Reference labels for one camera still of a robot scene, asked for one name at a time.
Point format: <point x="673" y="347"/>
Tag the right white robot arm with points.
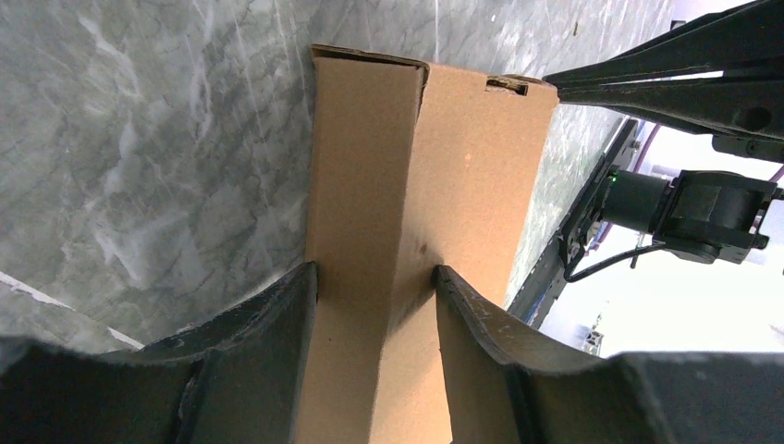
<point x="720" y="75"/>

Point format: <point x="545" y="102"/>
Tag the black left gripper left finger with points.
<point x="233" y="379"/>

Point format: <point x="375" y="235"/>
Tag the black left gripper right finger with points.
<point x="509" y="383"/>

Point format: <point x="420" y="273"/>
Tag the brown cardboard box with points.
<point x="414" y="165"/>

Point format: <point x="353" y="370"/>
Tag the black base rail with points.
<point x="569" y="241"/>

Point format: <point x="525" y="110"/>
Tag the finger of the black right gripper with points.
<point x="740" y="107"/>
<point x="745" y="36"/>

